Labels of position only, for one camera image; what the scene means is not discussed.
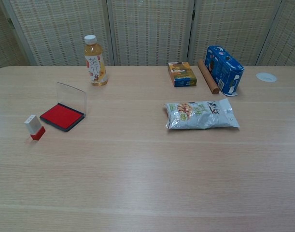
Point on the orange blue snack box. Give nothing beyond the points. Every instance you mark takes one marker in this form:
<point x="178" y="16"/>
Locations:
<point x="182" y="73"/>

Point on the silver nut snack bag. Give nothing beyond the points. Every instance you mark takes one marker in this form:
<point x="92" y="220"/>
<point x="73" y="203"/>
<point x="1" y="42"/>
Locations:
<point x="200" y="116"/>

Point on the red ink pad clear lid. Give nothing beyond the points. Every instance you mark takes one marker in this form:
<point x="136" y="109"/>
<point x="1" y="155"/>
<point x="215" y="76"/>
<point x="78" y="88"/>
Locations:
<point x="62" y="117"/>

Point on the wooden rolling pin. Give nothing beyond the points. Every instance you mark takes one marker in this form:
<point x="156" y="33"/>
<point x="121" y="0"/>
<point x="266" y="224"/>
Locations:
<point x="208" y="78"/>

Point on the woven folding screen panel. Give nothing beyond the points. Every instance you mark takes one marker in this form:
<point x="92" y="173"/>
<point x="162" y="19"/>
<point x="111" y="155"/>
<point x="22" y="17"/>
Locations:
<point x="234" y="26"/>
<point x="287" y="36"/>
<point x="60" y="31"/>
<point x="2" y="31"/>
<point x="149" y="31"/>

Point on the yellow tea drink bottle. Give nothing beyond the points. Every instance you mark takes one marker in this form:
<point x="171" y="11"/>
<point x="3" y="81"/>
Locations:
<point x="95" y="67"/>

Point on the white red stamp block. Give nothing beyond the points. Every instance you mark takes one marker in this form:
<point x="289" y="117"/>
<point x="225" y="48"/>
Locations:
<point x="33" y="125"/>

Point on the blue cookie box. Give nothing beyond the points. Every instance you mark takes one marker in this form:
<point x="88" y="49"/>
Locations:
<point x="225" y="70"/>

